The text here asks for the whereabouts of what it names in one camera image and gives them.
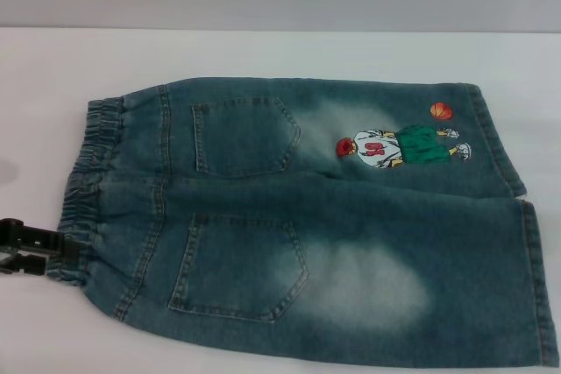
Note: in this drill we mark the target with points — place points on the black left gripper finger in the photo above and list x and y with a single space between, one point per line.
26 264
48 242

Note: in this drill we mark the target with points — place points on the blue denim shorts cartoon print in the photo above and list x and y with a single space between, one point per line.
333 234

